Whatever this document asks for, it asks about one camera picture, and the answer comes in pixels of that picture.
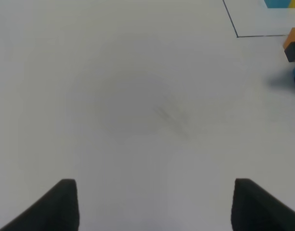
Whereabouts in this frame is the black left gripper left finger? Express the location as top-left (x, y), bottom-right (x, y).
top-left (1, 179), bottom-right (80, 231)

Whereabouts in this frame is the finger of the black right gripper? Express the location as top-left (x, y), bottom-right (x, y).
top-left (284, 39), bottom-right (295, 63)

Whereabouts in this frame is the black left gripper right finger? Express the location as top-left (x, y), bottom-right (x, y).
top-left (231, 179), bottom-right (295, 231)

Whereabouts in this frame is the orange cube block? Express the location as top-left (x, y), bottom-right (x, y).
top-left (283, 27), bottom-right (295, 49)

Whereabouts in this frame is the template blue cube block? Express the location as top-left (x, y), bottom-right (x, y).
top-left (264, 0), bottom-right (291, 9)

